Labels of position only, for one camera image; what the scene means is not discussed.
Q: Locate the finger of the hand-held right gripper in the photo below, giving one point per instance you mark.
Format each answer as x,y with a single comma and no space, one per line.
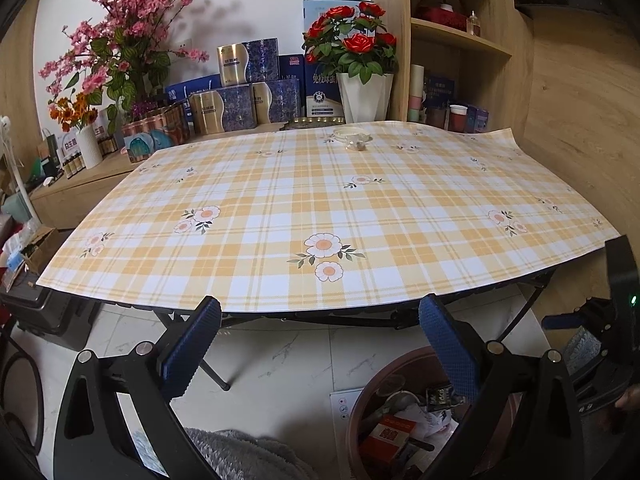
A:
562,321
595,395

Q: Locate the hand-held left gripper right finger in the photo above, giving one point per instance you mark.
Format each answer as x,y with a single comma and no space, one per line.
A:
447,342

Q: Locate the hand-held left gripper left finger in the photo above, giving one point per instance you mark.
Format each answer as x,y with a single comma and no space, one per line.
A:
192,342

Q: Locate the black foil packet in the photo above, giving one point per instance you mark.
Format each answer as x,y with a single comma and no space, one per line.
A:
439,396

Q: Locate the white bowl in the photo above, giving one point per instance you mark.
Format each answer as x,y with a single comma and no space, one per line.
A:
400,400

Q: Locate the newspaper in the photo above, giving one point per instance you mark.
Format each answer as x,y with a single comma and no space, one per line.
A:
432,422

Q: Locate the red and white cardboard box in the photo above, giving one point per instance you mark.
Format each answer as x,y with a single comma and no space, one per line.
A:
385,437

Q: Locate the brown round trash bin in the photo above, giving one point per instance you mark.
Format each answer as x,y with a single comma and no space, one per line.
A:
357,425

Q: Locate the person's right hand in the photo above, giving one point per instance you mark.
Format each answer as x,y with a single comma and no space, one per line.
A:
630,399

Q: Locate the person's grey fuzzy clothing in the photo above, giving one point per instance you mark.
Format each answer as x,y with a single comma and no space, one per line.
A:
240,455

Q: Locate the white printed sheet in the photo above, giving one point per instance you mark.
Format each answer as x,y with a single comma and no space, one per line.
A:
342,407

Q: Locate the black plastic case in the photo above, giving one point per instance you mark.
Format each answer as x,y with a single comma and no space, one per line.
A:
45,310

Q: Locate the open cardboard box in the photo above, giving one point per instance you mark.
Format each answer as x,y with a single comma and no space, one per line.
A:
42,247

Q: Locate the yellow plaid floral tablecloth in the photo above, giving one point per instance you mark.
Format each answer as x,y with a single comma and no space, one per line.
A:
325,200

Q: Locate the low wooden sideboard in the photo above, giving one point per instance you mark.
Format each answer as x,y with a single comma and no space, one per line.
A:
75,190

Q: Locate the wooden shelf cabinet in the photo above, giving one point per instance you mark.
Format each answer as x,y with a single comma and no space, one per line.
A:
565,85

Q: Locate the teal plate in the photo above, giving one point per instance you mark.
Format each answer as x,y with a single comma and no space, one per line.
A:
147,144

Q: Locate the small purple blue box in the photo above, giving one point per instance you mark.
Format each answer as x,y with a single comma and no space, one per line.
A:
479,119

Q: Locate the row of small brown bottles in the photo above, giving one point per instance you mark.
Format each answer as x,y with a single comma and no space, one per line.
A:
71,165

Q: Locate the small glass jar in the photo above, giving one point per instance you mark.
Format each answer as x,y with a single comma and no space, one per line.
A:
356,145

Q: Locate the white ribbed vase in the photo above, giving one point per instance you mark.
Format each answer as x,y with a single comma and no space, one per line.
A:
91,147

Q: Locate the red cup with white rim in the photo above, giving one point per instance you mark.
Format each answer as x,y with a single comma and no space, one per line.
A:
457,119

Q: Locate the striped copper planter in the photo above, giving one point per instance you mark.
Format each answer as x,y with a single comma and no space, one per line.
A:
150,122

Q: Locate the dark brown cup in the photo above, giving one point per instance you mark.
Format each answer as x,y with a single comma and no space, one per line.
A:
436,117

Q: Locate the blue and gold gift box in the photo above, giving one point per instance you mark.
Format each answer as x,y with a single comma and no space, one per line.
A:
277,102
220,110
247,62

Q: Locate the white standing fan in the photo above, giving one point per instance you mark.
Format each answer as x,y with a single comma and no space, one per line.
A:
12,170

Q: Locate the blue box with white print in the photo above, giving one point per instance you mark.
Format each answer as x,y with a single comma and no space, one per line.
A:
440,91

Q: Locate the stack of pastel cups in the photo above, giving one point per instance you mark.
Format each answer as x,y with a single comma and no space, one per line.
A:
416,92

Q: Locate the flat blue box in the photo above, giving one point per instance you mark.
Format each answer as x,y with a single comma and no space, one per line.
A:
192,90

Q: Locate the white faceted vase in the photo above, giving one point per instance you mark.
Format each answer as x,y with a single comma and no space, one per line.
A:
365,100

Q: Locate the orange artificial flowers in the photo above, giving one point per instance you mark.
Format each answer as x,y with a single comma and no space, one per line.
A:
72,112

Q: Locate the tall white and blue carton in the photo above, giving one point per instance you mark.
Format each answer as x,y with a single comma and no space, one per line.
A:
320,95

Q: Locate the plain dark blue box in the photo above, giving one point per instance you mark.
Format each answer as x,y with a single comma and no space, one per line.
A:
290,67

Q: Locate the small glass bottle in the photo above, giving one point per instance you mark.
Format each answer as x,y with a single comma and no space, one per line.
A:
473,25

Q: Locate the red artificial rose bouquet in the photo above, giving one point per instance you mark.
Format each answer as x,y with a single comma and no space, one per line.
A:
352,42

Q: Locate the pink artificial blossom branches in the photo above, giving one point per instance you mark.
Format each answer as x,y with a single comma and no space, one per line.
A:
130,25

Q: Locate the black folding table frame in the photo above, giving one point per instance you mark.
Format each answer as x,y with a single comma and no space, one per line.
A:
350,317

